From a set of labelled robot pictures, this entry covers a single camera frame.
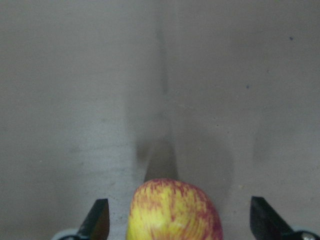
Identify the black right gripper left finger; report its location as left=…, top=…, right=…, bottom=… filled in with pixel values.
left=51, top=198, right=111, bottom=240

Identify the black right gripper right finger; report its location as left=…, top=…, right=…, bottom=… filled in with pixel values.
left=250, top=196, right=320, bottom=240

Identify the red yellow striped apple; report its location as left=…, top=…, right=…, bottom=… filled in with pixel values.
left=125, top=178, right=224, bottom=240

